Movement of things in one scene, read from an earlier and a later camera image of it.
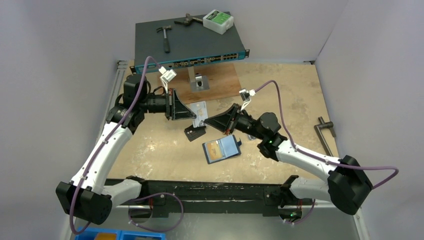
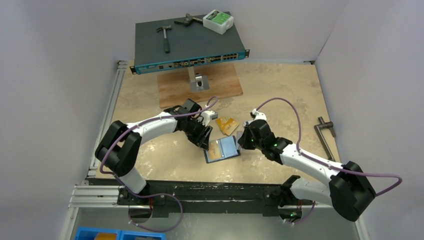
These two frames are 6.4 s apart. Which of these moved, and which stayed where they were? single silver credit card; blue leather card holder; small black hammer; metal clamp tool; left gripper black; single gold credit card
Moved: left gripper black; single silver credit card
Stayed: metal clamp tool; single gold credit card; blue leather card holder; small black hammer
